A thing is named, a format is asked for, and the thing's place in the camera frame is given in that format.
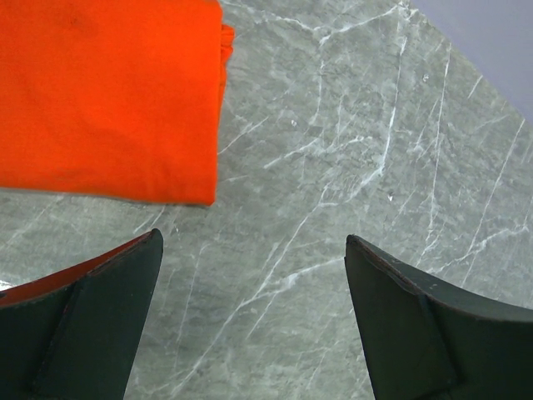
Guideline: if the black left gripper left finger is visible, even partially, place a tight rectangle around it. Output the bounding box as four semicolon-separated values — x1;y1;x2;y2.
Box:
1;229;163;399

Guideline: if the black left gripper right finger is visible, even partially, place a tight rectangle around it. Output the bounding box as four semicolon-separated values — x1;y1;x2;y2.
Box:
345;235;532;399

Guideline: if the folded orange t shirt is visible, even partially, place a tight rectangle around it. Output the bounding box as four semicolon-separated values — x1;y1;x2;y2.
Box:
1;1;234;205

